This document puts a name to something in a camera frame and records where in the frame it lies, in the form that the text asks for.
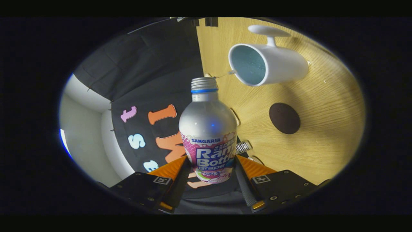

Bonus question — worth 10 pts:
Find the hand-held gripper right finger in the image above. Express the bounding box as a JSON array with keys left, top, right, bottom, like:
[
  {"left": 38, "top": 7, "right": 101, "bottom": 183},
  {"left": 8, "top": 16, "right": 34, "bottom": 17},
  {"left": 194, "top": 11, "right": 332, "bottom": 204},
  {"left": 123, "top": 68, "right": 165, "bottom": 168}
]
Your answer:
[{"left": 234, "top": 155, "right": 332, "bottom": 211}]

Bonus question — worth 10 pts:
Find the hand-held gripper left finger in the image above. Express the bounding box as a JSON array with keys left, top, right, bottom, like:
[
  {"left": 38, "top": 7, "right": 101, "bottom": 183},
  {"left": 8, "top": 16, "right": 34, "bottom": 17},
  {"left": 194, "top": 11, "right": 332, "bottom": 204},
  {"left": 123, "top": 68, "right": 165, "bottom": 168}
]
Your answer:
[{"left": 109, "top": 156, "right": 192, "bottom": 214}]

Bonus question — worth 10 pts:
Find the silver juice bottle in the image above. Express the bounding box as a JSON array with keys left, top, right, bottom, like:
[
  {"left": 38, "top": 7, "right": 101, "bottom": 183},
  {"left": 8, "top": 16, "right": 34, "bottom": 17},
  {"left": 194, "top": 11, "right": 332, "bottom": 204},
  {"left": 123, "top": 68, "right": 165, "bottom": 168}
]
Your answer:
[{"left": 179, "top": 77, "right": 238, "bottom": 185}]

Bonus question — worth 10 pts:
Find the dark brown round coaster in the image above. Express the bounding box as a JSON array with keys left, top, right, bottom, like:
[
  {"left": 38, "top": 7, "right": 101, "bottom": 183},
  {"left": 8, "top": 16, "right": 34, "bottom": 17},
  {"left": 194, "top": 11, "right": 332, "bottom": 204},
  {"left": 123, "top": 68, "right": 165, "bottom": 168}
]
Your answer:
[{"left": 269, "top": 102, "right": 301, "bottom": 135}]

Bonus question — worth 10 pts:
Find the white cup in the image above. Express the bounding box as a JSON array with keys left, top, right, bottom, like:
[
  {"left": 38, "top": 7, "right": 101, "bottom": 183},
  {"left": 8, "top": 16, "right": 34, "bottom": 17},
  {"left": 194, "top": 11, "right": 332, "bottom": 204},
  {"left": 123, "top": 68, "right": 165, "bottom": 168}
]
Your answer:
[{"left": 228, "top": 25, "right": 309, "bottom": 87}]

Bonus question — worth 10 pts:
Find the wooden table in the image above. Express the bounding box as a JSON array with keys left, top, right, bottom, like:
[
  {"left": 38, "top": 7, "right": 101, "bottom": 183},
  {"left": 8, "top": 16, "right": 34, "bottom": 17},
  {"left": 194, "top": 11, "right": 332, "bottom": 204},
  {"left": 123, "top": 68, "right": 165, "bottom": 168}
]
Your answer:
[{"left": 196, "top": 17, "right": 366, "bottom": 186}]

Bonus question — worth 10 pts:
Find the ceiling light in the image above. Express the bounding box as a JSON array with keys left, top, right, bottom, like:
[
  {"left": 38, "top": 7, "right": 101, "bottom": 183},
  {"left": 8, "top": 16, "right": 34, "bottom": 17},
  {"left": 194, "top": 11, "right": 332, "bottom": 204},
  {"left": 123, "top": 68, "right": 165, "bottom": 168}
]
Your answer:
[{"left": 60, "top": 129, "right": 72, "bottom": 158}]

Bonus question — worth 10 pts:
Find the black backdrop cloth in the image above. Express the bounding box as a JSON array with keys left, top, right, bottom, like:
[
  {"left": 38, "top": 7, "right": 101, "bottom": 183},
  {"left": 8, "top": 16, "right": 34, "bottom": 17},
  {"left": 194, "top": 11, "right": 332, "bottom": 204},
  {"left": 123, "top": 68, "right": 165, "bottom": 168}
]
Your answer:
[{"left": 73, "top": 17, "right": 251, "bottom": 215}]

